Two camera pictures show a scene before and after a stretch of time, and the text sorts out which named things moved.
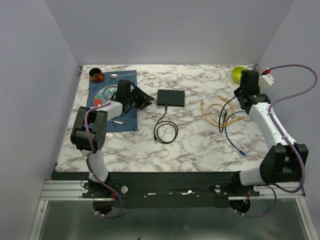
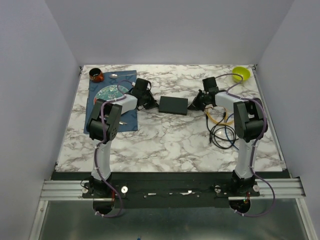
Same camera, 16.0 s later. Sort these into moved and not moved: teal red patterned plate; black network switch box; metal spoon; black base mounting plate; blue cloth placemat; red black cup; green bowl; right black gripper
Moved: right black gripper; black network switch box
Not moved: red black cup; black base mounting plate; green bowl; blue cloth placemat; teal red patterned plate; metal spoon
